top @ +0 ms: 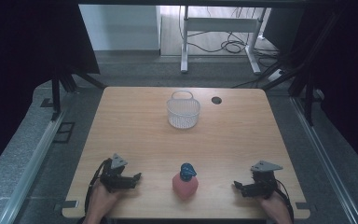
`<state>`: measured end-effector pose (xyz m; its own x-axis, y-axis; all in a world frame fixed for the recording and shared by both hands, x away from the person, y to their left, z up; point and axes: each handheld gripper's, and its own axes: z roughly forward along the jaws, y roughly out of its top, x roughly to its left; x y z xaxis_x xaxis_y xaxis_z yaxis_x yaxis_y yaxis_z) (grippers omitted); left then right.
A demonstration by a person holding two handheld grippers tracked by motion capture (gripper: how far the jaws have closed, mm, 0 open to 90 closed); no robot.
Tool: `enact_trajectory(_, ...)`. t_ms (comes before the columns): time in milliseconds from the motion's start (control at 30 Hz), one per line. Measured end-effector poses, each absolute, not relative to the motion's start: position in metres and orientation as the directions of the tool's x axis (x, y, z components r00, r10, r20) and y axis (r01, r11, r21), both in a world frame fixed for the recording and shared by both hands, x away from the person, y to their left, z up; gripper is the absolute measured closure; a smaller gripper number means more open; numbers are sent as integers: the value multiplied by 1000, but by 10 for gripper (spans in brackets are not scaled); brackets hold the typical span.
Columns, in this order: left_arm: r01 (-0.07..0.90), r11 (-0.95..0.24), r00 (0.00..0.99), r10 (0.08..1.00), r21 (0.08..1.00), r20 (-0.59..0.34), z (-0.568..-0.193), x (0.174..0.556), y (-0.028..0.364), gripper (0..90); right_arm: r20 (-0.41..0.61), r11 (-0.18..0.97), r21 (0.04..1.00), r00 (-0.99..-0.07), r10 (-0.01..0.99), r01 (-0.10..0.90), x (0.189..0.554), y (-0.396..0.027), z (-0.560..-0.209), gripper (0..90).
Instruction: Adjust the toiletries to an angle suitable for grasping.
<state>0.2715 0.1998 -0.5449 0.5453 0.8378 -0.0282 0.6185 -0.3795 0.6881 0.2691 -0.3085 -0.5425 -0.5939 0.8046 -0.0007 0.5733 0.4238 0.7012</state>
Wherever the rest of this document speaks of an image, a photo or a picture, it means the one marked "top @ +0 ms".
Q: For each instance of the black curtain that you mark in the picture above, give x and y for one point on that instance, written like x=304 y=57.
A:
x=345 y=77
x=28 y=62

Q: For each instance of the white power strip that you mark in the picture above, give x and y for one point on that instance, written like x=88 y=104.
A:
x=275 y=75

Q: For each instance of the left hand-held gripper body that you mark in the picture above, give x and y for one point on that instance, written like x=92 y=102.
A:
x=115 y=180

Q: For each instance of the white plastic mesh basket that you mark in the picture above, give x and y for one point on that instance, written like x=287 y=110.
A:
x=183 y=113

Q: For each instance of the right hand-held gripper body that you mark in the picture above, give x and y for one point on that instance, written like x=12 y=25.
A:
x=262 y=183

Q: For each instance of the person's right hand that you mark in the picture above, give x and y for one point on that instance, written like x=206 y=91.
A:
x=275 y=207

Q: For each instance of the aluminium floor rail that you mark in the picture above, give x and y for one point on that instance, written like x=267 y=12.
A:
x=323 y=161
x=31 y=168

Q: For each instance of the white metal desk frame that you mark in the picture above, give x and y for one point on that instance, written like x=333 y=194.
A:
x=220 y=25

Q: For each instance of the pink bottle with blue cap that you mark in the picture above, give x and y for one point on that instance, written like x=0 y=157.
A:
x=185 y=183

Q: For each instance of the black metal stand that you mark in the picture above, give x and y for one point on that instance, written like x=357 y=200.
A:
x=307 y=90
x=65 y=84

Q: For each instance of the person's left hand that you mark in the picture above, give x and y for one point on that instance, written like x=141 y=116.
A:
x=101 y=199

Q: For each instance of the black floor bracket frame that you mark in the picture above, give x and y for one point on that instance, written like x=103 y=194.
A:
x=64 y=132

